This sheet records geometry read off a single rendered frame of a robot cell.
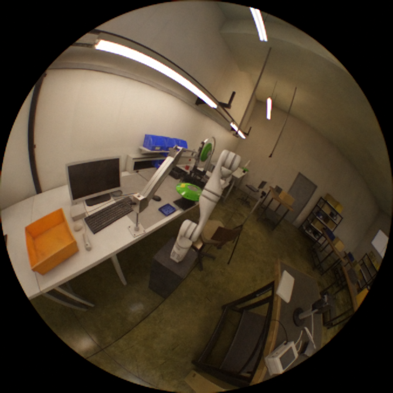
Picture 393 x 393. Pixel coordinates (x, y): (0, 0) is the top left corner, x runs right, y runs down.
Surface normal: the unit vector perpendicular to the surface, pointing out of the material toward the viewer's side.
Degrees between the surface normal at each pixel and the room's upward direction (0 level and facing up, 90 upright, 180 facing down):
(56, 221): 86
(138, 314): 0
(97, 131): 90
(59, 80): 90
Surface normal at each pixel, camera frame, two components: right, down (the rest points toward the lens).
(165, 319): 0.34, -0.81
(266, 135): -0.51, 0.26
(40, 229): 0.87, 0.43
